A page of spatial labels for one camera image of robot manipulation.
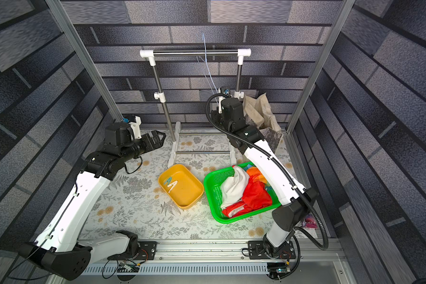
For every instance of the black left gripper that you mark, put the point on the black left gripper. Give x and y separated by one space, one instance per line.
151 146

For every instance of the teal clothespin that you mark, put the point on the teal clothespin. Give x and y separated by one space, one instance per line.
168 182

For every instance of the colourful orange white kids jacket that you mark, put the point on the colourful orange white kids jacket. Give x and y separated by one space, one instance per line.
244 192

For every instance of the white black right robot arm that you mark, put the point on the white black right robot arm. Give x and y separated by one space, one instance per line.
296 201

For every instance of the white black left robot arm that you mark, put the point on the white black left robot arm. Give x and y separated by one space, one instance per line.
57 249

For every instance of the yellow plastic tray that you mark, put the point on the yellow plastic tray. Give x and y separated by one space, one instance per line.
188 190

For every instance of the metal clothes rack white joints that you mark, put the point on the metal clothes rack white joints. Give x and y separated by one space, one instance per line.
150 55

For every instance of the green plastic basket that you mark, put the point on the green plastic basket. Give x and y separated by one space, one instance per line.
212 183

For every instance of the beige printed paper bag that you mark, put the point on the beige printed paper bag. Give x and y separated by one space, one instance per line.
258 112

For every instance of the purple plastic packet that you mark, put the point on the purple plastic packet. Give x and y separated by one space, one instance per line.
309 222

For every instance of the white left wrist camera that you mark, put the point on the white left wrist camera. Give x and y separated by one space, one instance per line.
135 126

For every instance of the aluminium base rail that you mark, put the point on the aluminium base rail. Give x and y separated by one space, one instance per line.
223 262

